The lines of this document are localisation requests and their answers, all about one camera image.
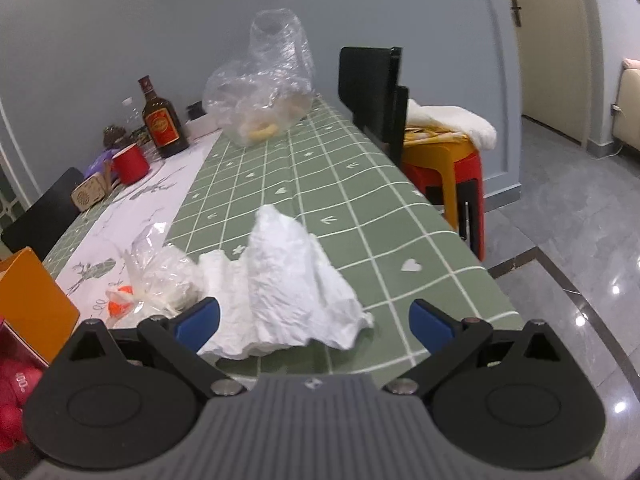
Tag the purple container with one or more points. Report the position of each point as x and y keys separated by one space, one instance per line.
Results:
x=98 y=164

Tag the orange red plastic stool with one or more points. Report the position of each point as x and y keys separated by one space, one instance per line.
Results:
x=447 y=169

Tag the plastic bag with soft items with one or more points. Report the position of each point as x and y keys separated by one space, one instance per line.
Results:
x=164 y=279

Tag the cream sofa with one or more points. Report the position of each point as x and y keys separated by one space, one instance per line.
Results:
x=626 y=125

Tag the white towel on stool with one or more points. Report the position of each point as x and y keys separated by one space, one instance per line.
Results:
x=452 y=119

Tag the black chair left side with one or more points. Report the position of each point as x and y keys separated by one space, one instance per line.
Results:
x=43 y=224

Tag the black chair right side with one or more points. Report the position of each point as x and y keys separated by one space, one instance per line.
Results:
x=368 y=85

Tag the clear plastic water bottle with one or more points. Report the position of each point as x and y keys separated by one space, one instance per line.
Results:
x=134 y=120

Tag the orange cardboard box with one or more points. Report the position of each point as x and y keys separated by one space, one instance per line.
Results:
x=34 y=306

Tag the white condiment tray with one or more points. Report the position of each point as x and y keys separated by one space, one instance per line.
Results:
x=199 y=123

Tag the red Wonderlab box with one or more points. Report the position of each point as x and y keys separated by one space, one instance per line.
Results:
x=20 y=371

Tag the brown liquor bottle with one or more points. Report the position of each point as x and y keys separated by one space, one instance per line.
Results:
x=162 y=121

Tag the clear plastic bag with bread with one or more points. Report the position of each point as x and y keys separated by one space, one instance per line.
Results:
x=258 y=97

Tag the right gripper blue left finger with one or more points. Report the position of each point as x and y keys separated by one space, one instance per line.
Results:
x=195 y=326

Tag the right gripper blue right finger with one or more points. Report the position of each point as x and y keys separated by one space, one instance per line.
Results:
x=433 y=328

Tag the beige door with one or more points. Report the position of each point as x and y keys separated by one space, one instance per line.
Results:
x=555 y=62

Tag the orange knitted toy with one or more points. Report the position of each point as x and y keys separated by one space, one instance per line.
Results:
x=120 y=301

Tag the black chair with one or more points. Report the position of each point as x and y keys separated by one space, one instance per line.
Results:
x=43 y=224
x=368 y=85

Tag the red cup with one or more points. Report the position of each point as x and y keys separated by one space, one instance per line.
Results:
x=130 y=164

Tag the white cloth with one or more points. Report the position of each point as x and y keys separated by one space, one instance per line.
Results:
x=281 y=292

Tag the small wooden radio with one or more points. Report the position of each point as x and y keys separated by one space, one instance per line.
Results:
x=90 y=192

